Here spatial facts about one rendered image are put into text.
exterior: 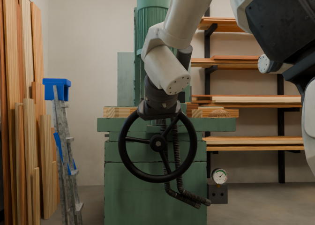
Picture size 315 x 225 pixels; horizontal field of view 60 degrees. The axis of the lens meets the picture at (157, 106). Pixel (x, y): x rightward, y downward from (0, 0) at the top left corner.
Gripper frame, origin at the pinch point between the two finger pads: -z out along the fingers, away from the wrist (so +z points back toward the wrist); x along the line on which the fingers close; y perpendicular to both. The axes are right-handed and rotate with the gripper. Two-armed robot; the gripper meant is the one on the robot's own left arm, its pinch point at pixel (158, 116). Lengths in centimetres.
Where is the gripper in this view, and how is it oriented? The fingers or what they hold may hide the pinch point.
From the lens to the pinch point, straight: 81.6
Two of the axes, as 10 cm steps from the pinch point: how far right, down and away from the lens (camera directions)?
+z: 0.5, -5.3, -8.5
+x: 9.9, -1.1, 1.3
